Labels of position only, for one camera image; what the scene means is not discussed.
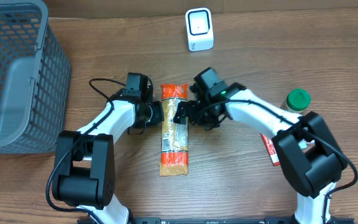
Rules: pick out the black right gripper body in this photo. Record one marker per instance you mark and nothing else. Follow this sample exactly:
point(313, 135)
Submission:
point(207, 119)

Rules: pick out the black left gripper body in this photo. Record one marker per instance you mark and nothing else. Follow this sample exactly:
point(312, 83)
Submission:
point(156, 112)

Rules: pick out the long orange noodle package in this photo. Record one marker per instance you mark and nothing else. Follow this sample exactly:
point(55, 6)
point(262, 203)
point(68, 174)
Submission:
point(174, 154)

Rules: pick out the green lidded jar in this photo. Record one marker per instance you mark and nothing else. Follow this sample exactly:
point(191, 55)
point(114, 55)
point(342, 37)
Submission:
point(296, 101)

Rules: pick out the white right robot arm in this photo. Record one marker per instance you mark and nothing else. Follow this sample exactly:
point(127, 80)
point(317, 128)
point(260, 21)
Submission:
point(309, 156)

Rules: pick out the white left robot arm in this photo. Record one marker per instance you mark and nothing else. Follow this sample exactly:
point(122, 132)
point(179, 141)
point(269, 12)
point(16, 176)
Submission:
point(83, 178)

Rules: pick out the white barcode scanner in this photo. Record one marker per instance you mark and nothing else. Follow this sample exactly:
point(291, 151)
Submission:
point(199, 29)

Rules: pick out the red snack stick packet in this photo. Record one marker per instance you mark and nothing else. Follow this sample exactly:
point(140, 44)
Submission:
point(270, 150)

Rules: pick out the grey plastic mesh basket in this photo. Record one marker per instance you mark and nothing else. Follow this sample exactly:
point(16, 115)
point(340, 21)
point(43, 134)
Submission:
point(34, 79)

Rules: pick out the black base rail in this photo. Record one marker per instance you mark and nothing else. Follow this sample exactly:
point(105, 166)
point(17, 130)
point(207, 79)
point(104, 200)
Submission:
point(266, 220)

